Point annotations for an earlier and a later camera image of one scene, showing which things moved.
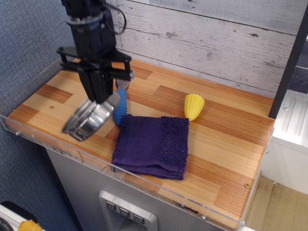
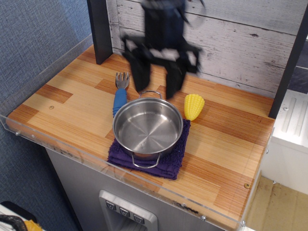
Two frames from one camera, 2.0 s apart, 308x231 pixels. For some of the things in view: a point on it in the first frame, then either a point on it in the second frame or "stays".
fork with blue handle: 121,109 stays
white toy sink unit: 286,161 stays
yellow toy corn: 194,103 stays
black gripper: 95,45 -> 164,41
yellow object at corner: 29,225 stays
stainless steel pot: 89,118 -> 147,126
